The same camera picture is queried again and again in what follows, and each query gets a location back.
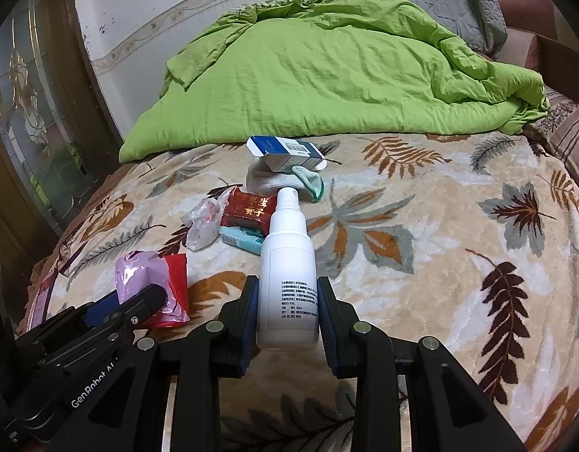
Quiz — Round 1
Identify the leaf printed blanket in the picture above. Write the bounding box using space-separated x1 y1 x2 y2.
17 132 579 452

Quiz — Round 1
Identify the green quilt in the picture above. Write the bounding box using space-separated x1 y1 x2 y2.
119 0 551 163

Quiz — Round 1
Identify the clear plastic wrapper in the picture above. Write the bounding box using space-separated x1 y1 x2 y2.
180 192 231 251

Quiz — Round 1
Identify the teal small packet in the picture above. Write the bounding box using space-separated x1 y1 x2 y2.
218 225 267 256

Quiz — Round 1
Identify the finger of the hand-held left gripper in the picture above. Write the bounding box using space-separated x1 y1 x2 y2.
85 290 123 328
108 285 169 333

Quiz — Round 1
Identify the blue white small box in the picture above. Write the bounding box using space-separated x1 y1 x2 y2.
246 134 329 173

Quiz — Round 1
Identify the white spray bottle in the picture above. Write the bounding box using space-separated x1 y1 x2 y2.
256 187 319 351

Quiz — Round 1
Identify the wooden glass door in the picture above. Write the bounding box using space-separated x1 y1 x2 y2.
0 0 125 264

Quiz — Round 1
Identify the red plastic wrapper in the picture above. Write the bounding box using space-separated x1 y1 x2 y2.
141 253 192 330

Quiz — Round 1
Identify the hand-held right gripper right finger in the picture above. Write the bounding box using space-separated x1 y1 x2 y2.
317 277 528 452

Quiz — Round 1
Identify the white sock green edge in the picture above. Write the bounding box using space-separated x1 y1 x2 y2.
245 159 326 204

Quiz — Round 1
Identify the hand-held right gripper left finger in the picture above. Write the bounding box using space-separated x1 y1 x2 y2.
68 275 261 452

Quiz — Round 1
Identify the brown headboard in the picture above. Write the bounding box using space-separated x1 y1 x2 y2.
494 0 579 90

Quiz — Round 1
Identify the striped brown pillow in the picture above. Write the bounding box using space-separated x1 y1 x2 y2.
536 87 579 186

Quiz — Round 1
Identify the red candy packet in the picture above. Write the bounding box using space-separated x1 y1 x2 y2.
220 186 282 235

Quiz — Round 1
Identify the pink foil wrapper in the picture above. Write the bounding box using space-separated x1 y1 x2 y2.
114 250 187 325

